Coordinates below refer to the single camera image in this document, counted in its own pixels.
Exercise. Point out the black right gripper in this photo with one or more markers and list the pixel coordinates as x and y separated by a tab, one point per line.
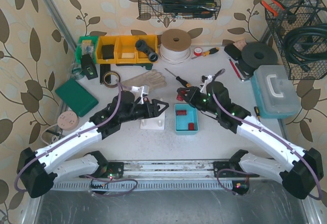
190	95

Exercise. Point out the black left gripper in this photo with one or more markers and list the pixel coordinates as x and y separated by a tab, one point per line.
149	108

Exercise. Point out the black orange flathead screwdriver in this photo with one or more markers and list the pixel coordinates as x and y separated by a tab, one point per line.
183	82

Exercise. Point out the teal spring tray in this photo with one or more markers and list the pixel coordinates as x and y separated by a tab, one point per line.
181	122

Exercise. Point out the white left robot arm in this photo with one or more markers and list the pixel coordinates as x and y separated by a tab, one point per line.
76	137

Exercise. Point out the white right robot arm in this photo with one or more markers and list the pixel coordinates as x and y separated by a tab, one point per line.
297	169

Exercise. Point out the beige work glove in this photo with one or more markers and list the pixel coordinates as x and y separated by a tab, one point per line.
153	79

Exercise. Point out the red white tape roll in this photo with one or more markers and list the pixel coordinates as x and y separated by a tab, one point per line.
197	51

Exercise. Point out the brown packing tape roll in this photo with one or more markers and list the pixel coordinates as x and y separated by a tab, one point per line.
111	79

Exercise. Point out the black block with sponge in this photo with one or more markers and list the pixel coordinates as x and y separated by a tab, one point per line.
234	49

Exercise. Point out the grey pipe fitting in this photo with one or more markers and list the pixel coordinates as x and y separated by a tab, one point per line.
142	46

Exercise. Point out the yellow bin right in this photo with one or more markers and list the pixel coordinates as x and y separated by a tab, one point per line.
150	42

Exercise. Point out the yellow bin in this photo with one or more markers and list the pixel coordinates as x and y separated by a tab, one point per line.
150	42
105	40
125	50

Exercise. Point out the small yellow black screwdriver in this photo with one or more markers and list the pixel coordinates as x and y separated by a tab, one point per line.
257	113

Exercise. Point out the yellow bin middle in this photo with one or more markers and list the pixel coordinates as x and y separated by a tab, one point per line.
125	50

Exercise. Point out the black box in bin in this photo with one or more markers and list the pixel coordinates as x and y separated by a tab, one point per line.
108	51

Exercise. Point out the green notebook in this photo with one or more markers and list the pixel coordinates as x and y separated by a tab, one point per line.
76	97

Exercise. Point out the black meter device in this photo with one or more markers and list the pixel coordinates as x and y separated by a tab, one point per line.
88	67

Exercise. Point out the yellow bin left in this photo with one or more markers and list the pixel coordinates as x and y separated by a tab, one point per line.
105	40

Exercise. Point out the teal clear toolbox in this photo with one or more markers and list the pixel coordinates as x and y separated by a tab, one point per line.
274	93

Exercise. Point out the glass jar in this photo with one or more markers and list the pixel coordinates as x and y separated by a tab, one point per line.
77	72

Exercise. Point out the green storage bin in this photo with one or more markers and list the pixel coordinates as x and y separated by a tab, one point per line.
86	45

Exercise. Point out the white peg base plate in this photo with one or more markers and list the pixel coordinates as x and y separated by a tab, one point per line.
157	123

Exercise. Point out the white cable spool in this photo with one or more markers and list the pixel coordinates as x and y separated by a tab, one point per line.
175	46

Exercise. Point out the red handled hex key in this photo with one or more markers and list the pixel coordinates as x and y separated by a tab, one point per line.
242	75

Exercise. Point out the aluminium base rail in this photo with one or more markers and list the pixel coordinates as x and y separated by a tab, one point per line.
125	177

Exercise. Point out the right wire basket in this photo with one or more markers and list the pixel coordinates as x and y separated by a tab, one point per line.
300	37

